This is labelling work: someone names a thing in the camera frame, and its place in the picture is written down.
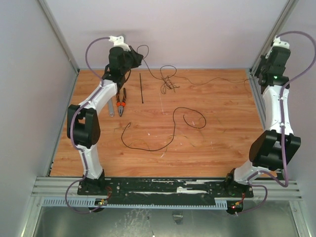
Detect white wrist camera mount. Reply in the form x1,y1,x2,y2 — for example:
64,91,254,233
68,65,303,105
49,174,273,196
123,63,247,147
109,36,131,51
271,36,290,49

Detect aluminium frame rail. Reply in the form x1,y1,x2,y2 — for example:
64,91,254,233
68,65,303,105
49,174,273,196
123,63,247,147
246,0,303,200

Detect black zip tie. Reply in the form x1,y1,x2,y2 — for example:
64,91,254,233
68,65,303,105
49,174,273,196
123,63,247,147
139,73,144,104

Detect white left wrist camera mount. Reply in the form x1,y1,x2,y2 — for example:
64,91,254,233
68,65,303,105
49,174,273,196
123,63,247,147
109,36,131,51

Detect orange black pliers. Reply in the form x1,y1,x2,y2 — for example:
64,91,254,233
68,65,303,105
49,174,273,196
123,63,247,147
116,88,127,117

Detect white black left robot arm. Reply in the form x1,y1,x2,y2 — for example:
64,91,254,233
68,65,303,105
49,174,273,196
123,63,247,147
67,46,143,195

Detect long black wire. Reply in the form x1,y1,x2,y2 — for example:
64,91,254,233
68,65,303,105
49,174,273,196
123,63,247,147
120,107,207,152

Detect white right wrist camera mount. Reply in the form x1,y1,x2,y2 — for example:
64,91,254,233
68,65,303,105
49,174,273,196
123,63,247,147
271,36,290,49

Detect silver adjustable wrench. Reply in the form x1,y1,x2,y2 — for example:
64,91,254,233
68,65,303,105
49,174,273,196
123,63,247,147
107,99,115,117

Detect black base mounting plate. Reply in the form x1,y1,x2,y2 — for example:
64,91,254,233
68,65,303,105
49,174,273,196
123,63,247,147
77,177,254,206

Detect black and yellow wire bundle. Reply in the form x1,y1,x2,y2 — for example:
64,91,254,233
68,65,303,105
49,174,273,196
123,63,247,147
135,44,255,99

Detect grey slotted cable duct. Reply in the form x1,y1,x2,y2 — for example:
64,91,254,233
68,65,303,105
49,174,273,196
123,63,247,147
40,197,228,210

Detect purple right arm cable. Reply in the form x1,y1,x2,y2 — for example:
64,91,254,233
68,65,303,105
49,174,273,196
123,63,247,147
228,31,316,217

